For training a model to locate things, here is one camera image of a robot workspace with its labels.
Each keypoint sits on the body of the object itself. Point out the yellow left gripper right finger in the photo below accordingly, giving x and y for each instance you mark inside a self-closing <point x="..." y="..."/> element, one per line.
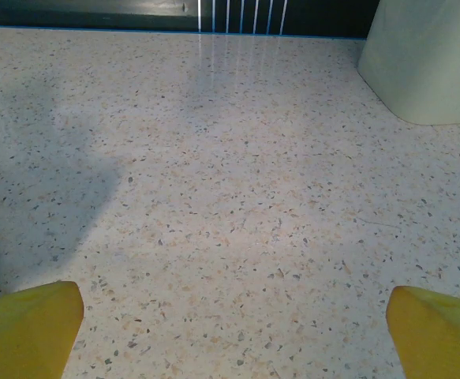
<point x="442" y="343"/>

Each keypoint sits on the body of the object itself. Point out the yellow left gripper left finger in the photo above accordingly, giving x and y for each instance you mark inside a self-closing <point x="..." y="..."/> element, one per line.
<point x="20" y="339"/>

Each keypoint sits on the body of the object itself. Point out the beige utensil holder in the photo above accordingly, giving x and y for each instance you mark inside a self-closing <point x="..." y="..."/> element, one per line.
<point x="423" y="59"/>

